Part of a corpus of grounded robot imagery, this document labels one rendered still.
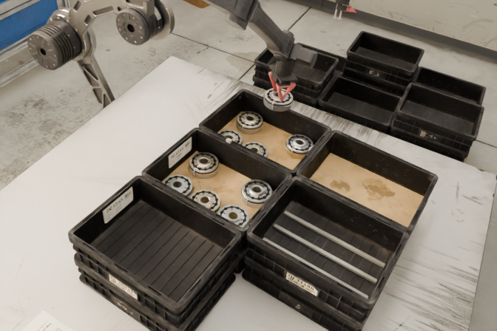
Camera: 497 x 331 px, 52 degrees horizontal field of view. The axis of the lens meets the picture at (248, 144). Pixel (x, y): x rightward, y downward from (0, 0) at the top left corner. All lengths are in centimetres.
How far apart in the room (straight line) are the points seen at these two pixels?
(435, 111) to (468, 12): 174
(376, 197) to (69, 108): 224
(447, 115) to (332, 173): 121
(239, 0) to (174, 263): 77
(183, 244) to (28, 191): 66
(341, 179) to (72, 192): 96
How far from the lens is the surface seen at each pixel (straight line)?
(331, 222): 169
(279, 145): 190
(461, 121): 292
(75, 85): 367
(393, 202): 181
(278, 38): 152
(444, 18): 457
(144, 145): 207
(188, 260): 154
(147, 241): 158
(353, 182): 183
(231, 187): 173
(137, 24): 192
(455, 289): 184
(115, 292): 153
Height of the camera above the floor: 209
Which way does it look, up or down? 42 degrees down
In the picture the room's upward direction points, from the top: 6 degrees clockwise
